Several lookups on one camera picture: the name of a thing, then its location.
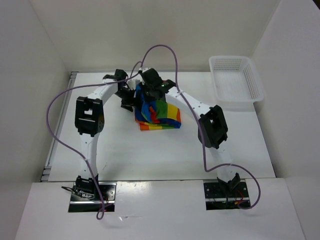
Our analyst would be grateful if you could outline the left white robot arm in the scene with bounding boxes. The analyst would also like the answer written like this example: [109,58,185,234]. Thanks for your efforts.
[73,69,135,200]

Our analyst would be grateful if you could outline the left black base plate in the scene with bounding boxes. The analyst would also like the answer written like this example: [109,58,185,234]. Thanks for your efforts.
[67,182,117,213]

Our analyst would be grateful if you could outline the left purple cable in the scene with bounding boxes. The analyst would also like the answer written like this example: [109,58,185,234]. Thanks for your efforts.
[46,61,143,221]

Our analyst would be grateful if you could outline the white plastic basket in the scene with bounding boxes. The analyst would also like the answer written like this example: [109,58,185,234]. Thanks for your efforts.
[208,55,264,104]

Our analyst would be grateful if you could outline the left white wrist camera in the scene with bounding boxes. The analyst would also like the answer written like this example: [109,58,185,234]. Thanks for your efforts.
[126,79,141,91]

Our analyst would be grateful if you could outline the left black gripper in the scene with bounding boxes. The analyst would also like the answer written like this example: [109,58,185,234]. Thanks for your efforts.
[114,87,142,112]

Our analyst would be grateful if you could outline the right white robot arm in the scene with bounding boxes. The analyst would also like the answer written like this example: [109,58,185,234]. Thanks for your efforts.
[138,68,240,173]

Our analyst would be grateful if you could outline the rainbow striped shorts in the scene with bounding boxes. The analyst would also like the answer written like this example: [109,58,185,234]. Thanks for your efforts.
[134,85,182,131]

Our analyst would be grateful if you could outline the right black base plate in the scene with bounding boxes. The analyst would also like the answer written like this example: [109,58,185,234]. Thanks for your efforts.
[203,180,251,211]

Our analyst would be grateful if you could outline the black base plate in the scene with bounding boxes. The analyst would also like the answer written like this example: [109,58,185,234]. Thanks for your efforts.
[67,182,117,213]
[203,180,251,211]

